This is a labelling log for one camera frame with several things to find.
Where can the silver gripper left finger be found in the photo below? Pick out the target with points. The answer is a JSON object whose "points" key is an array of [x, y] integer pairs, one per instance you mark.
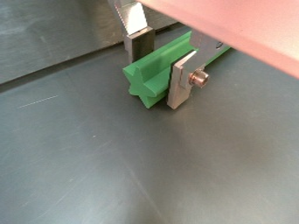
{"points": [[137, 34]]}

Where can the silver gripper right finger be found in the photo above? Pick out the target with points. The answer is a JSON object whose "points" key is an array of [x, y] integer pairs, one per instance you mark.
{"points": [[187, 73]]}

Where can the green star-shaped bar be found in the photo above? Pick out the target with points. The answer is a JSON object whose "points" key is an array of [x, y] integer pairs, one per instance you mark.
{"points": [[149, 73]]}

